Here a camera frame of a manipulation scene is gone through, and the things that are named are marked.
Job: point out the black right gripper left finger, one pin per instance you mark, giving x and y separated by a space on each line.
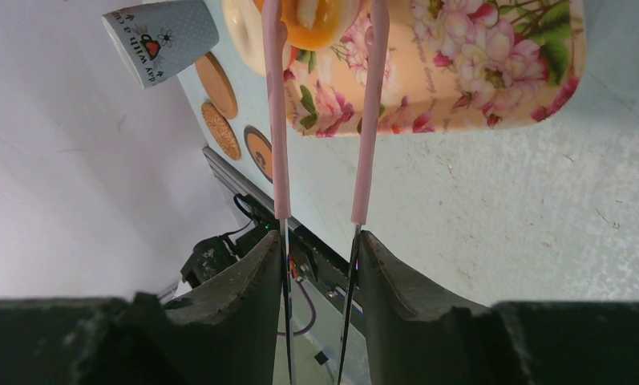
222 332

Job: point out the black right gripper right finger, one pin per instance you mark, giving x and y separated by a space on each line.
418 332

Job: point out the pink handled metal tongs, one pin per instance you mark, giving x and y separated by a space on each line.
274 33

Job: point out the orange glazed donut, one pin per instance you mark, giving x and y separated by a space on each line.
315 25

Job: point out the white donut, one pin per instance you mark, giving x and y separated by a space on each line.
243 21

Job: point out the orange question mark coaster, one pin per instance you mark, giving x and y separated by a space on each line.
260 150

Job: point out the lower wooden round coaster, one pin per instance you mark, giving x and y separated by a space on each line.
221 131

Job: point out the wooden round coaster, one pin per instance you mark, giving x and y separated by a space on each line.
221 131
217 86

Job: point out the upper wooden round coaster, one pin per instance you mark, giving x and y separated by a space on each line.
217 86

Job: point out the floral rectangular tray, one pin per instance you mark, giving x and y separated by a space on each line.
450 66

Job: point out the blue grey mug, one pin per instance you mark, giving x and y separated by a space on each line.
158 40

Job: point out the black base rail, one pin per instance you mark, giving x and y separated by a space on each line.
326 267

